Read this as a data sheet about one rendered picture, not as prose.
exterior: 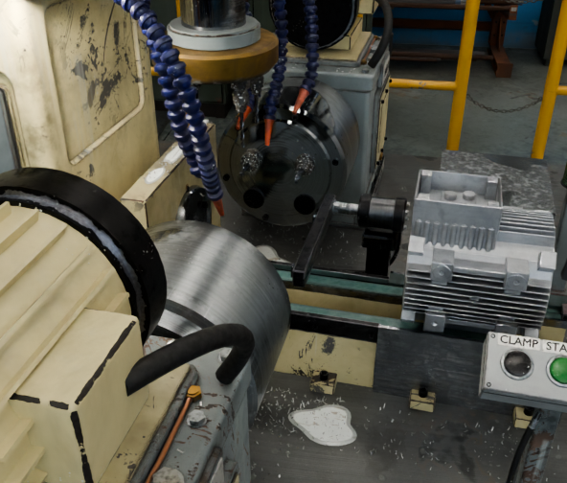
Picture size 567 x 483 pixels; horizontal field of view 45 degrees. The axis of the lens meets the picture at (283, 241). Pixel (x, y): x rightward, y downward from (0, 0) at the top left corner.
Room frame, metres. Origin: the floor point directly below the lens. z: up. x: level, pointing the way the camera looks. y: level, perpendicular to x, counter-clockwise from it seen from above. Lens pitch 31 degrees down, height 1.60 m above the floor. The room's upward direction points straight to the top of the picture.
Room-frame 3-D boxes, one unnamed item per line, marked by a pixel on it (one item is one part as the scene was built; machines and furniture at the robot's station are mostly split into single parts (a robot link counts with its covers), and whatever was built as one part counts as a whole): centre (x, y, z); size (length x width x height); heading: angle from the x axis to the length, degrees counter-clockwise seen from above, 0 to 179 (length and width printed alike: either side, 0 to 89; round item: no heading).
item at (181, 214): (0.99, 0.15, 1.02); 0.15 x 0.02 x 0.15; 166
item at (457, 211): (0.89, -0.25, 1.11); 0.12 x 0.11 x 0.07; 76
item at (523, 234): (0.88, -0.29, 1.02); 0.20 x 0.19 x 0.19; 76
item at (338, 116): (1.29, -0.02, 1.04); 0.41 x 0.25 x 0.25; 166
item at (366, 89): (1.55, -0.09, 0.99); 0.35 x 0.31 x 0.37; 166
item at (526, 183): (1.38, -0.47, 0.86); 0.27 x 0.24 x 0.12; 166
